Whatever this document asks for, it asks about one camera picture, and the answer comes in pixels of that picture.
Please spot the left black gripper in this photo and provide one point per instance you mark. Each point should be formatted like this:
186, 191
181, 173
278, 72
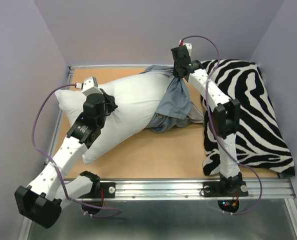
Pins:
108, 99

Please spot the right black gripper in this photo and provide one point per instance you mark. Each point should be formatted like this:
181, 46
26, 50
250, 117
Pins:
175, 71

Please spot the white pillow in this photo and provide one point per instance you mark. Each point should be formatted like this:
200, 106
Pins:
137, 98

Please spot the grey-blue pillowcase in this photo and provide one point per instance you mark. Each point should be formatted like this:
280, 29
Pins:
175, 109

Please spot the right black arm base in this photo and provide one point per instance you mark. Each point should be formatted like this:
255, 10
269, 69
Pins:
228, 197

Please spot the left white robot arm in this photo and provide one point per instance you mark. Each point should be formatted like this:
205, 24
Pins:
44, 198

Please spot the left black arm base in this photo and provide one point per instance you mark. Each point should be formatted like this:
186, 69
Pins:
98, 193

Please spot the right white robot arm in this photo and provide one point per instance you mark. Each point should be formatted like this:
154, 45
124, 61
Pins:
224, 116

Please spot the zebra print pillow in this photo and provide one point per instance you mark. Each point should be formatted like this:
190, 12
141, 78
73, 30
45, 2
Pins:
259, 143

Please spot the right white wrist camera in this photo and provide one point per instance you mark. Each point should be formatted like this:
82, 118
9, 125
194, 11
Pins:
188, 46

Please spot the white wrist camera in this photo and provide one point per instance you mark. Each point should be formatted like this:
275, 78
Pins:
90, 86
188, 46

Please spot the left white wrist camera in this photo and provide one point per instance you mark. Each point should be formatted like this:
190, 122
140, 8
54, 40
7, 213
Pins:
90, 86

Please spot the aluminium front rail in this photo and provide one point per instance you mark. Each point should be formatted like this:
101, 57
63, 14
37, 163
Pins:
153, 190

